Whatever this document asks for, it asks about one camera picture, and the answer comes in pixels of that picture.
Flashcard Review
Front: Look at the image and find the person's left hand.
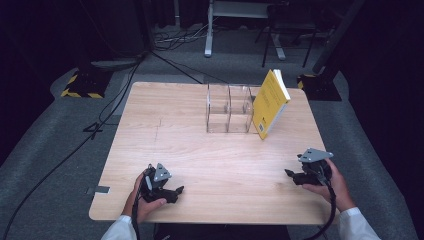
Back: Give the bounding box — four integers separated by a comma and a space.
123, 169, 168, 224

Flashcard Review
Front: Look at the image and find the black chair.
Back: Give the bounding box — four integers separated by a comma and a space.
254, 2, 318, 69

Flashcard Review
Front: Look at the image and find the clear acrylic book rack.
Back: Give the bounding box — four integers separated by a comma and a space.
205, 82, 263, 135

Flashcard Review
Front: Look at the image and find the long black floor cable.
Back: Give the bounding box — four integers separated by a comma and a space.
0, 53, 145, 240

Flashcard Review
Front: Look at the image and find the bundle of floor cables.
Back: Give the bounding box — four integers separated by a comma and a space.
153, 23, 210, 52

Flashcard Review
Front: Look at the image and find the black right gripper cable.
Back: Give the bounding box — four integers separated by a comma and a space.
308, 166, 337, 240

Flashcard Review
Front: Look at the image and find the white metal desk frame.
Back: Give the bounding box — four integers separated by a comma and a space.
203, 0, 288, 62

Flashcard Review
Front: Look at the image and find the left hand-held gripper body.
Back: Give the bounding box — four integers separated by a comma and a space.
139, 162, 175, 204

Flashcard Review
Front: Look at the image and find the black yellow striped stand base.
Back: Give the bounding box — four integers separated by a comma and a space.
60, 67, 114, 100
296, 73, 343, 102

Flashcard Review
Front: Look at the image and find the yellow book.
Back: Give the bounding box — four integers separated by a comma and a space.
251, 68, 292, 141

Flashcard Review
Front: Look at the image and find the thin black floor cable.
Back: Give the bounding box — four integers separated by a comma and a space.
149, 50, 231, 85

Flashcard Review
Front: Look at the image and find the grey slanted pole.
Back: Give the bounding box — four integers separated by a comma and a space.
311, 0, 367, 75

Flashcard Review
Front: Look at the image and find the person's right hand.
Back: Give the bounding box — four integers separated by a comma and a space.
301, 157, 357, 213

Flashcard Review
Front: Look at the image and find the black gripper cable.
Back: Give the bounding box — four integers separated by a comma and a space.
131, 174, 149, 240
308, 166, 337, 240

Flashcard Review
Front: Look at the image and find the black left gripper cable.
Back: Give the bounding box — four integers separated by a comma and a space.
131, 174, 149, 240

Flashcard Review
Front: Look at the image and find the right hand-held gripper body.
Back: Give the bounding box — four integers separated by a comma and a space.
296, 147, 335, 186

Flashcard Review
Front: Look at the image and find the grey tape strip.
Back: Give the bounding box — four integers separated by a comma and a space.
85, 185, 111, 196

